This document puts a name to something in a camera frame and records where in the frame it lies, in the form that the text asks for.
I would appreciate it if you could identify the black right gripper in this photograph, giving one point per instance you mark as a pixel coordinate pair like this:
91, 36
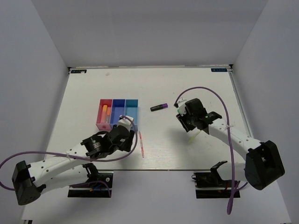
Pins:
182, 120

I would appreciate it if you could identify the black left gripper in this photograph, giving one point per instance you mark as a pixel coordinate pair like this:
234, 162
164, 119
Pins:
127, 145

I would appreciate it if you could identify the thin yellow highlighter pen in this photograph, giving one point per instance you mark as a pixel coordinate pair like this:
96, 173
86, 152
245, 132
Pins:
194, 136

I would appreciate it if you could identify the yellow-orange cap frosted highlighter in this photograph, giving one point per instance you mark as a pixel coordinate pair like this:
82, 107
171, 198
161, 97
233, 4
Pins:
103, 115

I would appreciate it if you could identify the thin pink highlighter pen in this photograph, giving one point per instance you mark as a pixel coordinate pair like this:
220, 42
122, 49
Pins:
141, 144

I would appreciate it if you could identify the purple cap black highlighter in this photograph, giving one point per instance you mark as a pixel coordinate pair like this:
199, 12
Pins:
159, 107

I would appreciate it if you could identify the orange cap grey highlighter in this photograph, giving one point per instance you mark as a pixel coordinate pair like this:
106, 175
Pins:
108, 114

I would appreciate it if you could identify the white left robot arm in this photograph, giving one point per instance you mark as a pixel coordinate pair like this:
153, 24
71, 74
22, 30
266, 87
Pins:
30, 181

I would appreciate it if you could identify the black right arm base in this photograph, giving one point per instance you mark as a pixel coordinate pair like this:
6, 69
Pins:
209, 184

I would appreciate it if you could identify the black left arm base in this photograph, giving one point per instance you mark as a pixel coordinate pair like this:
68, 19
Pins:
98, 184

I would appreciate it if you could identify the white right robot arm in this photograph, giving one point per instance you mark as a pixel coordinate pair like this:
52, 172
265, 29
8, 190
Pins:
262, 163

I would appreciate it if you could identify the pink drawer box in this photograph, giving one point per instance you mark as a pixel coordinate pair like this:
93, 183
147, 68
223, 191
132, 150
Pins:
103, 127

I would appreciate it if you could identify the dark blue drawer box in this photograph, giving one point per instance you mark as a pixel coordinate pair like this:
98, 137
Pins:
118, 107

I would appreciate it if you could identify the light blue drawer box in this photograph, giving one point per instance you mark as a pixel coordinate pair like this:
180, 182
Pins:
131, 110

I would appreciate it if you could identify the right corner label sticker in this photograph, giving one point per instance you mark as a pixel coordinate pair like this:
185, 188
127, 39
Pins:
219, 70

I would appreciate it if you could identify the corner label sticker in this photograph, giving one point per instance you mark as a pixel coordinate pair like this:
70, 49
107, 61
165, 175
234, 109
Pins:
219, 70
78, 71

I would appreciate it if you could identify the left corner label sticker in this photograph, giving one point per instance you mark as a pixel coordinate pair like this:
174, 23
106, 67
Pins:
78, 71

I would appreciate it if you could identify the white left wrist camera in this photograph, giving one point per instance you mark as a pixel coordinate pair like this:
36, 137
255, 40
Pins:
126, 121

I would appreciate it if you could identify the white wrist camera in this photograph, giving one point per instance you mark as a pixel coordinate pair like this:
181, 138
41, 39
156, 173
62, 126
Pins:
126, 121
180, 104

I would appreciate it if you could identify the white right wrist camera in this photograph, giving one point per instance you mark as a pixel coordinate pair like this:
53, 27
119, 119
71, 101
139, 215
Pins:
180, 104

